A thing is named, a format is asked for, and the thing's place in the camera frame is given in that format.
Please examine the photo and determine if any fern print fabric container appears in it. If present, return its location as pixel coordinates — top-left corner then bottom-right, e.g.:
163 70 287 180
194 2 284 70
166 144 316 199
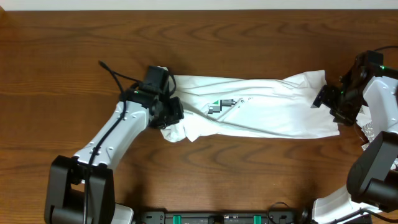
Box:
355 105 398 170

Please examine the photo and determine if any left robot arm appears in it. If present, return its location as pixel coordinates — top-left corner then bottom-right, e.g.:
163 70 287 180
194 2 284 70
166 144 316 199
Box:
44 66 184 224

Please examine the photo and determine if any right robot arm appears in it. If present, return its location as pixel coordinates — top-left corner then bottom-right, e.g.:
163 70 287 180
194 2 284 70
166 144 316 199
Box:
301 49 397 223

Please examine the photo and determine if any black mounting rail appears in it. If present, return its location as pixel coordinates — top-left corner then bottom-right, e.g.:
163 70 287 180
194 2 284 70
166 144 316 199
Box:
133 211 309 224

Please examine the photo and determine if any white printed t-shirt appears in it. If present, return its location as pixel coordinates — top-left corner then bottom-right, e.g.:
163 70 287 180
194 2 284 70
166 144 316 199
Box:
161 70 340 142

